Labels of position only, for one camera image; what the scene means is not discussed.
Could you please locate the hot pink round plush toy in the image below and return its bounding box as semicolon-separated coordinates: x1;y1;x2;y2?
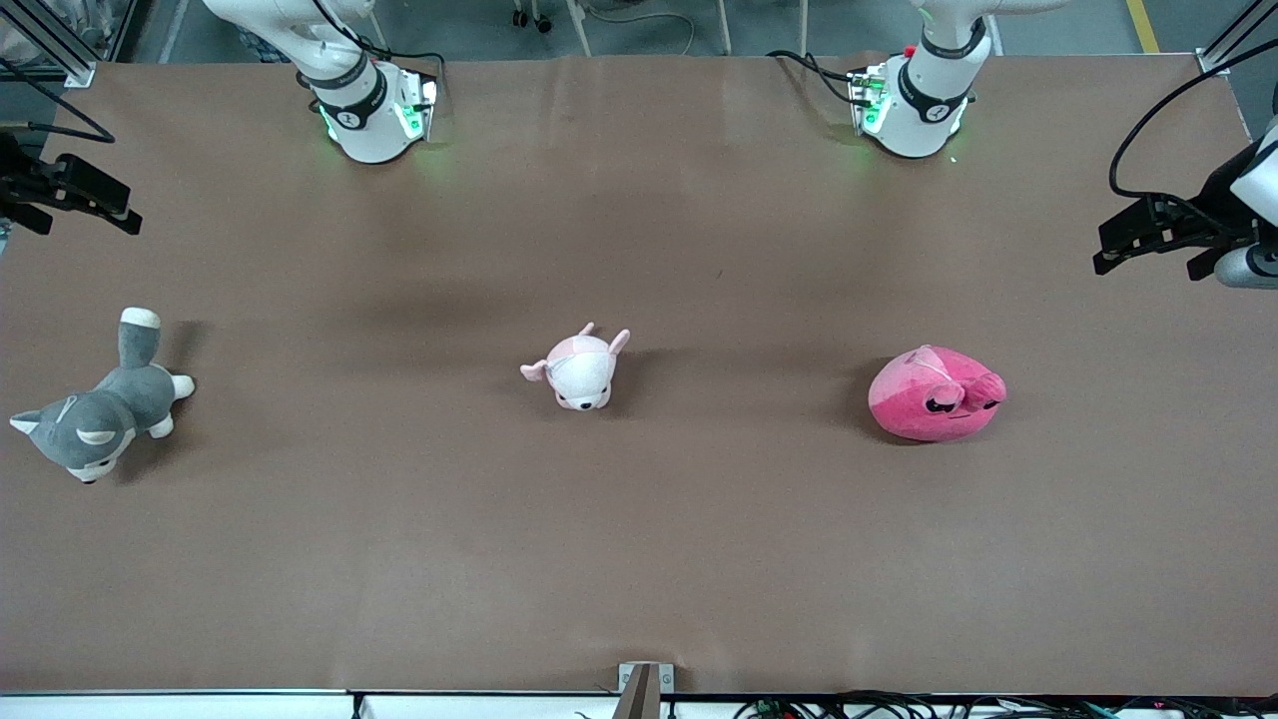
867;345;1007;443

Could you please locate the grey white husky plush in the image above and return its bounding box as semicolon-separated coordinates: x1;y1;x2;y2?
9;307;197;485

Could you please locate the blue plaid clothed person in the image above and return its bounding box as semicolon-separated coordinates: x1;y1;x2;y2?
236;22;301;63

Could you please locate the pale pink plush dog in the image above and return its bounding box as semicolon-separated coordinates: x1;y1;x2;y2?
519;322;632;412

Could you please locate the brown table cover sheet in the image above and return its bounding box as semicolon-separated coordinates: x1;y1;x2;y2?
0;55;1278;698

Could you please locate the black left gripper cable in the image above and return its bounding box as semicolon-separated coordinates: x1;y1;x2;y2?
1108;38;1278;236

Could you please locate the aluminium frame post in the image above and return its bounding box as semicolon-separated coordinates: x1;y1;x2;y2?
1196;0;1278;77
0;0;97;87

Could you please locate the black right arm base cable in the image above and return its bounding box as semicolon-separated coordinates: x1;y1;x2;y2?
311;0;447;101

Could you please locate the black arm base cable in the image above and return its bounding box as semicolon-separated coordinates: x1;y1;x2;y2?
766;49;875;109
311;0;447;101

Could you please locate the black left arm base cable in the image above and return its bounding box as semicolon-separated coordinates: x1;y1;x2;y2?
766;49;875;109

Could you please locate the black cable bundle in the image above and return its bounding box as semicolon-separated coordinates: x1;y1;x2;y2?
734;689;1278;719

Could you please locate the grey metal table bracket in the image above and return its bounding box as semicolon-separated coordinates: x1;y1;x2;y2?
612;662;676;719

